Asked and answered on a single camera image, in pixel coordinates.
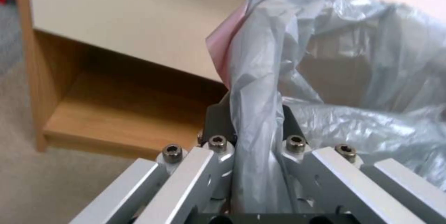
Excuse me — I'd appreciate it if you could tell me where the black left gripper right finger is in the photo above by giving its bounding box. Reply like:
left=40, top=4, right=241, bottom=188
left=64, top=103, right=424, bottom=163
left=275, top=104, right=446, bottom=224

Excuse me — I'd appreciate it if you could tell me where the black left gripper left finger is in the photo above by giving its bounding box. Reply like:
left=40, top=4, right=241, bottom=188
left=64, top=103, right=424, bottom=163
left=69, top=89, right=240, bottom=224

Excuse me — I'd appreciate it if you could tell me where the grey translucent garbage bag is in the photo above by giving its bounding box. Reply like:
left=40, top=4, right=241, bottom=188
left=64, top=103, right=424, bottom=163
left=206, top=0, right=446, bottom=216

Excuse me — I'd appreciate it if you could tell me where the pink trash can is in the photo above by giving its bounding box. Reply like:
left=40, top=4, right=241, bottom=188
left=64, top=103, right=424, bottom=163
left=205, top=0, right=253, bottom=90

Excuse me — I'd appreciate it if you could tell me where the wooden cabinet with white panel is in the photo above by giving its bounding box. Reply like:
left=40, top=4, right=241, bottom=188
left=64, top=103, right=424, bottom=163
left=12, top=0, right=303, bottom=161

